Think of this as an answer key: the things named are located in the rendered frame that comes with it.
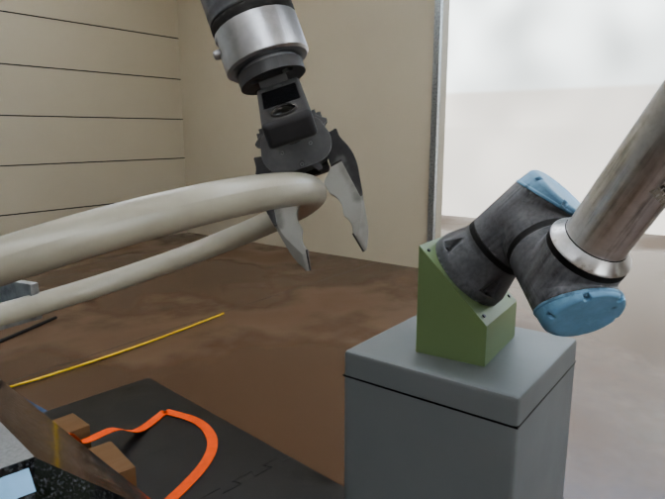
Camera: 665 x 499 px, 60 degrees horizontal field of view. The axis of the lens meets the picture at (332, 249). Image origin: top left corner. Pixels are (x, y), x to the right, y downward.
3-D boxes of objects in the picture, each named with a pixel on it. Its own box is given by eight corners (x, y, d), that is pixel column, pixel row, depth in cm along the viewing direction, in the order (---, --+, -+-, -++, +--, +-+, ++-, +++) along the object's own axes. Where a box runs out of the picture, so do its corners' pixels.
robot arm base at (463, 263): (454, 233, 140) (484, 205, 135) (508, 293, 136) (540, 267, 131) (423, 247, 124) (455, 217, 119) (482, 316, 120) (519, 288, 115)
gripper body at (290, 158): (342, 171, 65) (307, 71, 65) (341, 160, 57) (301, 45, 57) (279, 194, 66) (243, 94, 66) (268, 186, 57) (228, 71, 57)
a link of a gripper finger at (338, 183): (385, 236, 64) (340, 165, 64) (389, 235, 58) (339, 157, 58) (361, 251, 64) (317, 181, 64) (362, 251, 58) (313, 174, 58)
